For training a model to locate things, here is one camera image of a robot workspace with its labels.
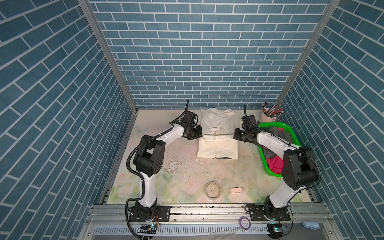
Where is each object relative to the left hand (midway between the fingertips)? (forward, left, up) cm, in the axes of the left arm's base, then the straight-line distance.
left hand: (203, 134), depth 95 cm
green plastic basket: (-2, -58, +2) cm, 58 cm away
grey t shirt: (-4, -49, +4) cm, 49 cm away
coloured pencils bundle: (+17, -50, +3) cm, 53 cm away
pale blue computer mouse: (-49, -49, -5) cm, 69 cm away
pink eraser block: (-33, -17, -6) cm, 38 cm away
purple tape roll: (-47, -20, -8) cm, 52 cm away
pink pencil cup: (+13, -44, 0) cm, 46 cm away
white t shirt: (-2, -9, -3) cm, 10 cm away
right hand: (0, -20, +1) cm, 20 cm away
